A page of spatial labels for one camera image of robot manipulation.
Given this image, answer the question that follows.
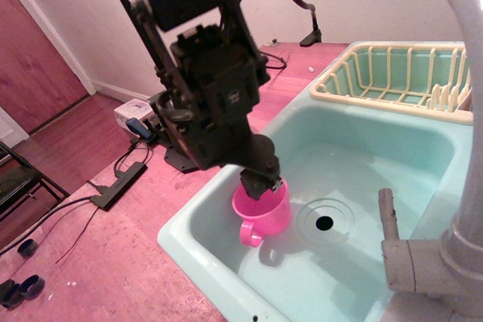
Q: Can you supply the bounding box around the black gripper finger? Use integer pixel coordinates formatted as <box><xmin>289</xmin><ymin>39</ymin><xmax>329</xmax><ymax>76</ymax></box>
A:
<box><xmin>243</xmin><ymin>182</ymin><xmax>272</xmax><ymax>200</ymax></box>

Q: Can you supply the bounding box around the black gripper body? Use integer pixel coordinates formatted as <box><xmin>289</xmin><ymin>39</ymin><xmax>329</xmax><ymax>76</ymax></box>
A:
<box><xmin>236</xmin><ymin>134</ymin><xmax>282</xmax><ymax>192</ymax></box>

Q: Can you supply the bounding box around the pink plastic cup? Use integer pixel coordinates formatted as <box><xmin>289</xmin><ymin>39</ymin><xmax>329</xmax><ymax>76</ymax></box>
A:
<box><xmin>232</xmin><ymin>179</ymin><xmax>291</xmax><ymax>247</ymax></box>

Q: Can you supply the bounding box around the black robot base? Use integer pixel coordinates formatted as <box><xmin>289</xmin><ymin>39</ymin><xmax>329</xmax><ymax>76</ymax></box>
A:
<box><xmin>145</xmin><ymin>91</ymin><xmax>199</xmax><ymax>173</ymax></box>

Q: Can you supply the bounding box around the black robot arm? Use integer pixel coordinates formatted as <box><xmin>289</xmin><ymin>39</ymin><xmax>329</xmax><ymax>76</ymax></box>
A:
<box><xmin>120</xmin><ymin>0</ymin><xmax>282</xmax><ymax>200</ymax></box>

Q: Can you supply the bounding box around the teal toy sink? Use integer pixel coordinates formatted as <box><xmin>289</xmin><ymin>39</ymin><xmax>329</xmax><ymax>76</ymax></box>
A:
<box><xmin>158</xmin><ymin>80</ymin><xmax>472</xmax><ymax>321</ymax></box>

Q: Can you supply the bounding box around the blue clamp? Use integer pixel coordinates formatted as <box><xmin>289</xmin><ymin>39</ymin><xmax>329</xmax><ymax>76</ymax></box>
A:
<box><xmin>125</xmin><ymin>118</ymin><xmax>155</xmax><ymax>143</ymax></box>

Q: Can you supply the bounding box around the white cardboard box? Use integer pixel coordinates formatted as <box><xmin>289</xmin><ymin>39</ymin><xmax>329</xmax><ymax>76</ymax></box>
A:
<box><xmin>114</xmin><ymin>99</ymin><xmax>154</xmax><ymax>136</ymax></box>

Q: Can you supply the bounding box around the black power strip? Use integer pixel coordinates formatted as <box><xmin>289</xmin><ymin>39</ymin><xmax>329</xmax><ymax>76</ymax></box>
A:
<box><xmin>89</xmin><ymin>161</ymin><xmax>147</xmax><ymax>211</ymax></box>

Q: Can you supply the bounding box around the cream dish rack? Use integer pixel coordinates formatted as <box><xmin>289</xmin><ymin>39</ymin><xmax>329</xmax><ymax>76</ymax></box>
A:
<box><xmin>310</xmin><ymin>41</ymin><xmax>473</xmax><ymax>125</ymax></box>

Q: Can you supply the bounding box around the grey toy faucet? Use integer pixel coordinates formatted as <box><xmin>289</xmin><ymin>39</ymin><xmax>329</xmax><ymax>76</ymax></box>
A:
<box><xmin>377</xmin><ymin>0</ymin><xmax>483</xmax><ymax>318</ymax></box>

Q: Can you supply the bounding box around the black metal chair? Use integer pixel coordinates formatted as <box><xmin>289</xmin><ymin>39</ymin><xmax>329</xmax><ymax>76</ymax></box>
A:
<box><xmin>1</xmin><ymin>142</ymin><xmax>70</xmax><ymax>222</ymax></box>

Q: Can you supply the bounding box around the wooden door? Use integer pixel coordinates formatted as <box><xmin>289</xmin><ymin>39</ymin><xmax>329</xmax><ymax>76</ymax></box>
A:
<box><xmin>1</xmin><ymin>0</ymin><xmax>88</xmax><ymax>134</ymax></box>

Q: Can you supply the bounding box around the black tape ring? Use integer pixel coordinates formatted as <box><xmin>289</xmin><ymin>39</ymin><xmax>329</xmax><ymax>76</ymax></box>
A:
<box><xmin>0</xmin><ymin>279</ymin><xmax>24</xmax><ymax>310</ymax></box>
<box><xmin>17</xmin><ymin>239</ymin><xmax>39</xmax><ymax>259</ymax></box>
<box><xmin>18</xmin><ymin>274</ymin><xmax>46</xmax><ymax>301</ymax></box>

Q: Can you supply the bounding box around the black cable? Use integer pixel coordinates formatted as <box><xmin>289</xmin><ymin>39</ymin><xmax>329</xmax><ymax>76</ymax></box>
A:
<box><xmin>0</xmin><ymin>195</ymin><xmax>94</xmax><ymax>257</ymax></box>

